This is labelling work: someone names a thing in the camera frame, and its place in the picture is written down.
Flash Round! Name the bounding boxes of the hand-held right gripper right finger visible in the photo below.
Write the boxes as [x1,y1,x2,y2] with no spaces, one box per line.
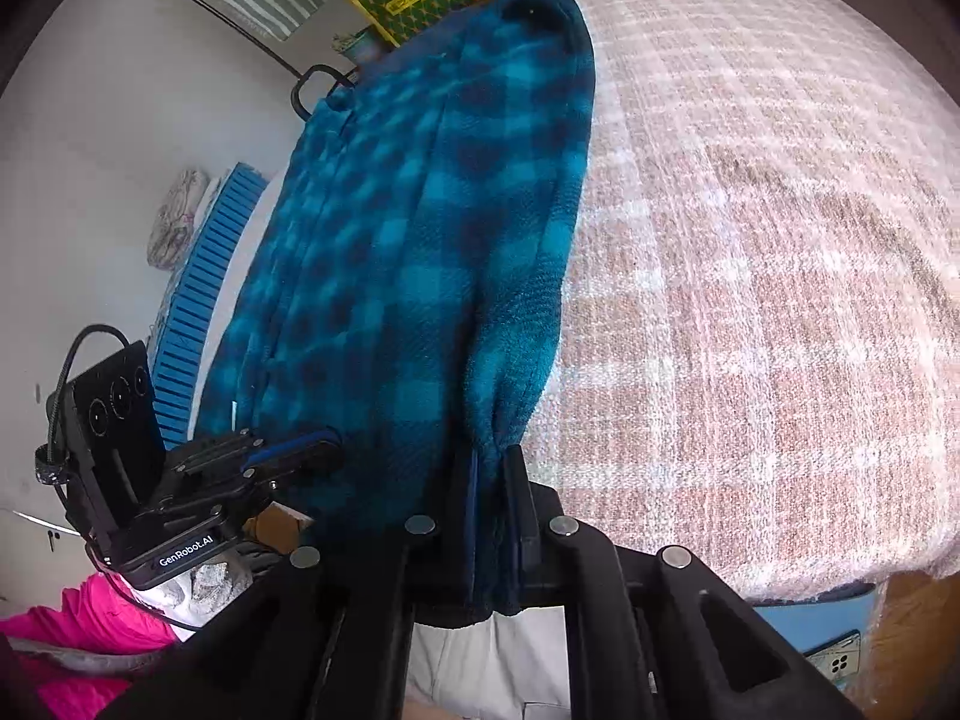
[502,444,863,720]

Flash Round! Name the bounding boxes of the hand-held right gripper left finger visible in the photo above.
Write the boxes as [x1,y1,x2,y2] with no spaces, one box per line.
[97,446,485,720]

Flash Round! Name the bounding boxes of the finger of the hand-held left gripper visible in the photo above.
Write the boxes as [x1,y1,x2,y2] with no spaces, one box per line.
[240,426,347,492]

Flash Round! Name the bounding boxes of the blue plaid fleece jacket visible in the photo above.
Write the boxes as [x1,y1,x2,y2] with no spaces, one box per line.
[191,0,597,623]

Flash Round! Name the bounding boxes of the person's left forearm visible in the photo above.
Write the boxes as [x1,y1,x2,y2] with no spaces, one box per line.
[0,574,185,720]

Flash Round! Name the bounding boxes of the person's left hand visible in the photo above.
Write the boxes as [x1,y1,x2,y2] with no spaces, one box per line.
[127,561,252,623]

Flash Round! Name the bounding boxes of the person's beige trousers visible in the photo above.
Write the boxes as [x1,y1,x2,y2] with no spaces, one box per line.
[409,604,571,720]

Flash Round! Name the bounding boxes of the blue slatted panel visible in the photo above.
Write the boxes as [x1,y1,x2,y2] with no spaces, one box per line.
[146,161,267,451]

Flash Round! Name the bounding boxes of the floral patterned cloth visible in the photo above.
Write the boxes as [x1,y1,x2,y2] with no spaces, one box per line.
[146,169,211,269]

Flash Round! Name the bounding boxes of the light blue panel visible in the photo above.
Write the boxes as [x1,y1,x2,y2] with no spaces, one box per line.
[750,585,878,683]

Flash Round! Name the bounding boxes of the pink checked bed sheet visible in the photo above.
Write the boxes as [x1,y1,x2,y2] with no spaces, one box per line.
[517,0,960,605]

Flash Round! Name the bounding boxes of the black metal rack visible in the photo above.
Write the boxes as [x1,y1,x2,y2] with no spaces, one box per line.
[112,0,766,121]

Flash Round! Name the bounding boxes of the light green smartphone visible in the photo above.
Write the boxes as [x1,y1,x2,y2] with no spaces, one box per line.
[806,628,863,691]

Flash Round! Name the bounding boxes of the teal plant pot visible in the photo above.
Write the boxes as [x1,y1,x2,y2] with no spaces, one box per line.
[334,26,387,67]

